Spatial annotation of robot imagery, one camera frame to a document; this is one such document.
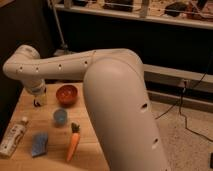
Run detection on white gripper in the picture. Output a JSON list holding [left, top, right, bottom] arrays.
[[26, 80, 47, 106]]

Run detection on white bottle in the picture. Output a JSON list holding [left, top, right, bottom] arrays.
[[0, 117, 28, 157]]

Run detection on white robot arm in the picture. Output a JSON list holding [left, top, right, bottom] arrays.
[[3, 45, 171, 171]]

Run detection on metal stand pole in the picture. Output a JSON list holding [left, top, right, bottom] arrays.
[[49, 0, 73, 56]]

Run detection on black white striped block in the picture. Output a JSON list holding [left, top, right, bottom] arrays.
[[33, 100, 41, 107]]

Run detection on small blue cup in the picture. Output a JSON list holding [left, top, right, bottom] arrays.
[[53, 109, 67, 126]]

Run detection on orange bowl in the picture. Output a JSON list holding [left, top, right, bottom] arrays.
[[56, 85, 78, 107]]

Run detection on blue sponge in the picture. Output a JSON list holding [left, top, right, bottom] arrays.
[[31, 132, 48, 157]]

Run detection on toy carrot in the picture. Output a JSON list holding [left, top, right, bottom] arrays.
[[66, 122, 80, 162]]

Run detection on wooden shelf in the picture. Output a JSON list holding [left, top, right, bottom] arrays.
[[54, 0, 213, 30]]

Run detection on black cable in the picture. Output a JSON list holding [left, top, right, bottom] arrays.
[[154, 56, 213, 143]]

